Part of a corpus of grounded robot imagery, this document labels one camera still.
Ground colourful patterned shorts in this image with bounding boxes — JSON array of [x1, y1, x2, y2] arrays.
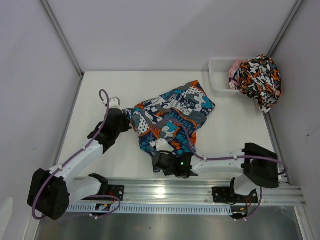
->
[[124, 80, 216, 157]]

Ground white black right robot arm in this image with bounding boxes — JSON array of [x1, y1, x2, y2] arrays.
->
[[151, 138, 279, 202]]

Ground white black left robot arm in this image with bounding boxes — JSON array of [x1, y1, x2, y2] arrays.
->
[[27, 106, 131, 220]]

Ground orange camouflage shorts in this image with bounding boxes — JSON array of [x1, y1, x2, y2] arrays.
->
[[237, 54, 283, 113]]

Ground white plastic basket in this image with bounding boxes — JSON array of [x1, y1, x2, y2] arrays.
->
[[208, 57, 241, 97]]

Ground pink cloth in basket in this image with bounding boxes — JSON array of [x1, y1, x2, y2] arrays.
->
[[229, 59, 245, 90]]

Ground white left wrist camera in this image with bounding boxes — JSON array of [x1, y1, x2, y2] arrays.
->
[[106, 97, 122, 110]]

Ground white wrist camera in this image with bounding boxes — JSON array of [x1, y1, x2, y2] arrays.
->
[[150, 138, 174, 153], [106, 97, 122, 110]]

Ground aluminium mounting rail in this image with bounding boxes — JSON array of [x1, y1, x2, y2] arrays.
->
[[67, 176, 307, 207]]

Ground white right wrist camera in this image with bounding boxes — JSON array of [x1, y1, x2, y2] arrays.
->
[[150, 138, 174, 153]]

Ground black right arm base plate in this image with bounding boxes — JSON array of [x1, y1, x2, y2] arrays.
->
[[211, 186, 259, 205]]

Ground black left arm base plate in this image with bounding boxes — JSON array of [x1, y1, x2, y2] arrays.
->
[[97, 184, 125, 201]]

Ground white slotted cable duct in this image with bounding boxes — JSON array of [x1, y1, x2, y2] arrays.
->
[[66, 202, 232, 216]]

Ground left aluminium frame post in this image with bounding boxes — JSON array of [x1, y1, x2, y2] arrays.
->
[[38, 0, 84, 79]]

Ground aluminium frame post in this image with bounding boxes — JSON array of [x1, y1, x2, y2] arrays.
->
[[267, 0, 306, 58], [38, 0, 84, 79]]

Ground right aluminium frame post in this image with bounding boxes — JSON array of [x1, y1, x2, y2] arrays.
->
[[267, 0, 306, 58]]

